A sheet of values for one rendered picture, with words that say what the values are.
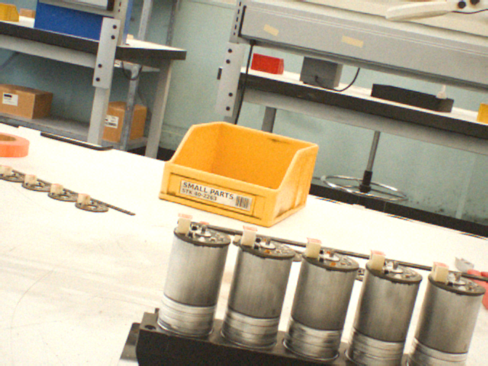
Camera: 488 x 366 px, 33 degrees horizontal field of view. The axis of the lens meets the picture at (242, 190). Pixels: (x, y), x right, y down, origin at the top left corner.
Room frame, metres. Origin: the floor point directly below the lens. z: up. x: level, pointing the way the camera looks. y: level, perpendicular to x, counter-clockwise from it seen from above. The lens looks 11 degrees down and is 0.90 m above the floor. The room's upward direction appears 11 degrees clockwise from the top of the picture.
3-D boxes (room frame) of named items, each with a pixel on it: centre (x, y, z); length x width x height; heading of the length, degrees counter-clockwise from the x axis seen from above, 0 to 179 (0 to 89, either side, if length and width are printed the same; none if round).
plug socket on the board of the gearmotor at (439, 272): (0.35, -0.09, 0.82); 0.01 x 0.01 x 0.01; 2
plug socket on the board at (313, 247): (0.35, -0.04, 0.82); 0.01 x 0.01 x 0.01; 2
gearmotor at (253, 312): (0.35, -0.01, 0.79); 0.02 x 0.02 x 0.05
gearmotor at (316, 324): (0.35, -0.04, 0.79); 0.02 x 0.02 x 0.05
